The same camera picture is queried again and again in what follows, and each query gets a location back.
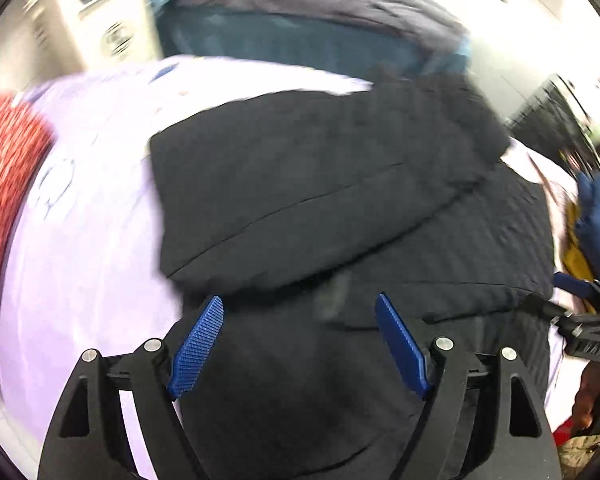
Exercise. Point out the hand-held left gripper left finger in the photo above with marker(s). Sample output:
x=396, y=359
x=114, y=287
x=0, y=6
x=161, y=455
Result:
x=200, y=345

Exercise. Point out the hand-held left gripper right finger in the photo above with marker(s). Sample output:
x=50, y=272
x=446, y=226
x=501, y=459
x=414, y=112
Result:
x=402, y=345

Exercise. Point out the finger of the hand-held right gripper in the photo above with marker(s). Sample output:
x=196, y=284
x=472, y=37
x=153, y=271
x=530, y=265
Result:
x=547, y=307
x=570, y=284

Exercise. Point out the black quilted jacket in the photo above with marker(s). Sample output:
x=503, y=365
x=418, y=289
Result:
x=340, y=210

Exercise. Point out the person's right hand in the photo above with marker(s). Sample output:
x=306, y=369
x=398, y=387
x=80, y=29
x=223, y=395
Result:
x=590, y=392

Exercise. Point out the yellow cloth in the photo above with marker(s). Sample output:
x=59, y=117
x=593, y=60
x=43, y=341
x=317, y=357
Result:
x=577, y=255

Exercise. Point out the red cloth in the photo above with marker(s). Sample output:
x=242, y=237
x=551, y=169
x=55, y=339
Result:
x=565, y=432

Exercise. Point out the khaki patterned clothing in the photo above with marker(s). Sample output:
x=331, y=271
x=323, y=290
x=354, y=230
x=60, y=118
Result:
x=580, y=455

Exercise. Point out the purple floral bedsheet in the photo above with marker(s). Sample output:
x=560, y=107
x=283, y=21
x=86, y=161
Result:
x=90, y=240

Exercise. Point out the black metal rack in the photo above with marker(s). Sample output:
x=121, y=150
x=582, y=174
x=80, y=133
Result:
x=550, y=110

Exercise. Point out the red floral pillow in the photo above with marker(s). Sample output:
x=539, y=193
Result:
x=7, y=200

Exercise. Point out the cream machine with screen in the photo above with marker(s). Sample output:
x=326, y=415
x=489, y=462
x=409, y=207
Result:
x=95, y=20

